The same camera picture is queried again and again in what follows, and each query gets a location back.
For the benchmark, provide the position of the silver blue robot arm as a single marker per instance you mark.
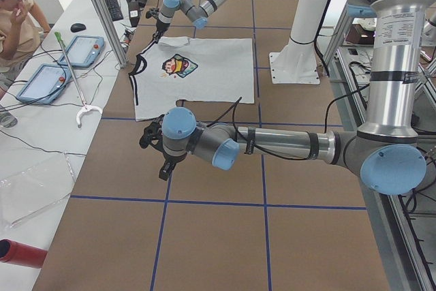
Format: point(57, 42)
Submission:
point(382, 152)
point(198, 15)

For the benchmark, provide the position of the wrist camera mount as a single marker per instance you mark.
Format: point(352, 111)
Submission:
point(152, 136)
point(152, 12)

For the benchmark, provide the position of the long reacher grabber stick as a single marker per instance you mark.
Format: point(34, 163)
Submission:
point(85, 106)

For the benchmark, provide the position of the white central pedestal column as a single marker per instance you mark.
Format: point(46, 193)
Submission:
point(296, 63)

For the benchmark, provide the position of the black keyboard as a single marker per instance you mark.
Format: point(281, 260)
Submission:
point(114, 9)

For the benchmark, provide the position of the blue teach pendant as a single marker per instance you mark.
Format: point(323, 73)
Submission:
point(83, 50)
point(45, 85)

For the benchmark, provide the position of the near blue teach pendant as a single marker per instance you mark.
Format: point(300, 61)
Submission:
point(45, 85)

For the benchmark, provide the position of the far blue teach pendant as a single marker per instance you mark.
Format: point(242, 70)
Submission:
point(83, 50)

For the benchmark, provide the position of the clear plastic sheet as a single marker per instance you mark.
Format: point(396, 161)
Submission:
point(30, 192)

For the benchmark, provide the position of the black computer mouse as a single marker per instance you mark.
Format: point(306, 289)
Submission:
point(77, 27)

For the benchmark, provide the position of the seated person beige shirt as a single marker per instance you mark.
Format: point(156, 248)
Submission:
point(23, 27)

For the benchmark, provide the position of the aluminium frame post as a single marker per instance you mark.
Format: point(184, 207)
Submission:
point(110, 31)

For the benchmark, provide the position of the red cylinder bottle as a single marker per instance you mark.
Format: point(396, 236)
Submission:
point(13, 252)

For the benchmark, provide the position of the white t-shirt with cartoon print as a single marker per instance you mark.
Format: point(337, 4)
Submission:
point(192, 69)

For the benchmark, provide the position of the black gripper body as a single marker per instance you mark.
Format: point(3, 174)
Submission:
point(160, 26)
point(171, 157)

